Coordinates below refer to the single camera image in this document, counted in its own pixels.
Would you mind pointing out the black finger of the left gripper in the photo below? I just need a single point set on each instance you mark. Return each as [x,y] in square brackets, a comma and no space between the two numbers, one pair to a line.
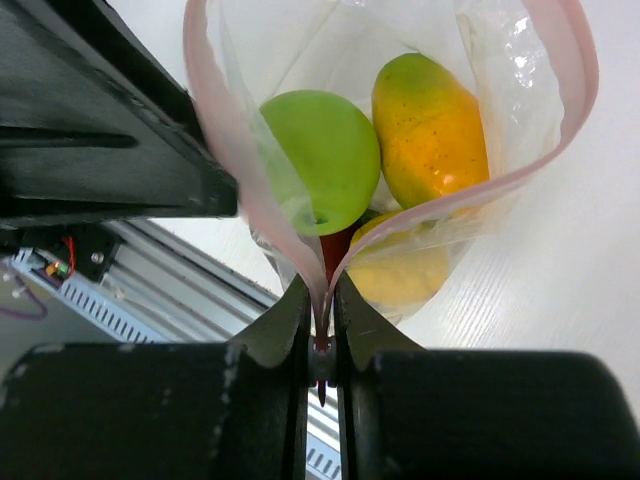
[93,128]

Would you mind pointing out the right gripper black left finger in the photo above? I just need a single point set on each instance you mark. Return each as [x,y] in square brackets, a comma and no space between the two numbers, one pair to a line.
[231,410]

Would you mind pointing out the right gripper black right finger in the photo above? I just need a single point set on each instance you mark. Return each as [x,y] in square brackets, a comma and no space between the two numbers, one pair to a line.
[407,412]

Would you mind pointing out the yellow toy lemon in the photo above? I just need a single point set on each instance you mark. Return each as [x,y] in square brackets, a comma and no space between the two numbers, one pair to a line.
[398,271]

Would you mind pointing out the red toy apple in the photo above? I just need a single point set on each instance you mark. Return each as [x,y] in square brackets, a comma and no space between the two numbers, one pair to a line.
[334,248]

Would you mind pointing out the green toy apple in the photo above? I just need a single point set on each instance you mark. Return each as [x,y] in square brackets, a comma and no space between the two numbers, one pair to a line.
[324,162]

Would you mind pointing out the clear pink-dotted zip bag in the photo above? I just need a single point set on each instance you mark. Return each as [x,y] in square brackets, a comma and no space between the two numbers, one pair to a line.
[531,65]

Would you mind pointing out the orange yellow toy mango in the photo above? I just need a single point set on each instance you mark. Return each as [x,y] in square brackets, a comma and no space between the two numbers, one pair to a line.
[429,129]

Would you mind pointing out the aluminium mounting rail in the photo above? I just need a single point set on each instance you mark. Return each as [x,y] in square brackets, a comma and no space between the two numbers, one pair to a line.
[176,289]

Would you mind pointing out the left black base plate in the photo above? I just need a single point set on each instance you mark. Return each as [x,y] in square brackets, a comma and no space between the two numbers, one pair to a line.
[62,252]

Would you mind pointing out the white slotted cable duct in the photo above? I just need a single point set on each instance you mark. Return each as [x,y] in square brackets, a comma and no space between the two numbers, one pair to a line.
[323,459]

